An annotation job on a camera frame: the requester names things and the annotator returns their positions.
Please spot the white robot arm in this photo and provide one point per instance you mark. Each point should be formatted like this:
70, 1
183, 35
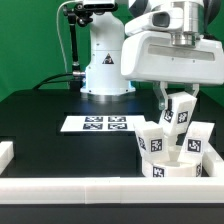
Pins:
107, 47

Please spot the white U-shaped fence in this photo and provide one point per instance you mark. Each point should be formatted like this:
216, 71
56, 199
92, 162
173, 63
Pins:
111, 190

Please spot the white marker base plate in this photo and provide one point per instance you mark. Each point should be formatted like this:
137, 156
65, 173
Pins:
100, 123

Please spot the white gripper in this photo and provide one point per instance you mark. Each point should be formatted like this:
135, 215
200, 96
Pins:
171, 44

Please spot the camera on mount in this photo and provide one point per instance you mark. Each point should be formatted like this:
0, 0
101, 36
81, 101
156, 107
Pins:
99, 4

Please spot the white round stool seat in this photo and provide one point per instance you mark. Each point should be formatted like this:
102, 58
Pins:
178, 165

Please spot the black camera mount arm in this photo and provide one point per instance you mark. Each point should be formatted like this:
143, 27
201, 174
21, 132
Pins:
76, 16

